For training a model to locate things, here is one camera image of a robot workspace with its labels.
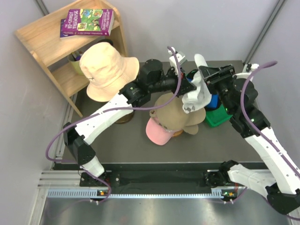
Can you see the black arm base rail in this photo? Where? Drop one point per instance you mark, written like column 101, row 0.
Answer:
column 158, row 178

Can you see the purple treehouse book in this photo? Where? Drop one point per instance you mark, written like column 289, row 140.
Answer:
column 87, row 22

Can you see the blue cap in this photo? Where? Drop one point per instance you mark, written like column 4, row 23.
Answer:
column 215, row 103

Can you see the pink baseball cap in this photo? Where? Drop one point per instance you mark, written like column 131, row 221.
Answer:
column 156, row 133

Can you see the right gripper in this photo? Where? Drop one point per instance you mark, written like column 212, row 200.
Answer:
column 211, row 76

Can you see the tan baseball cap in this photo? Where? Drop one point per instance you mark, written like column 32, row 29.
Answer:
column 192, row 130

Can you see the white cap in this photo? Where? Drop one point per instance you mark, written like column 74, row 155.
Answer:
column 199, row 98

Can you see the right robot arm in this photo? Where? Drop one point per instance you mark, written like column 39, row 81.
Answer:
column 281, row 185

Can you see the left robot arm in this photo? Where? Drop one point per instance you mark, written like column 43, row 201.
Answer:
column 151, row 79

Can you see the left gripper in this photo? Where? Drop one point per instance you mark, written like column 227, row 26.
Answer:
column 186, row 86

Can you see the round wooden hat stand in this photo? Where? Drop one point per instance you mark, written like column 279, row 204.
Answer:
column 178, row 133

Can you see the cream bucket hat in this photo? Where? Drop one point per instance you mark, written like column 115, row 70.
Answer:
column 107, row 71

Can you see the wooden shelf unit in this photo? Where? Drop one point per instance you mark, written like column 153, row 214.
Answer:
column 42, row 39

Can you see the green pen cup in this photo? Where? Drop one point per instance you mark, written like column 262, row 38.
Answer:
column 74, row 59

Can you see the green plastic tray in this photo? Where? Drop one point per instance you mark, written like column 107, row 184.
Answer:
column 216, row 117

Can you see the cream mannequin head stand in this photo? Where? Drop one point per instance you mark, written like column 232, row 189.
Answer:
column 125, row 118

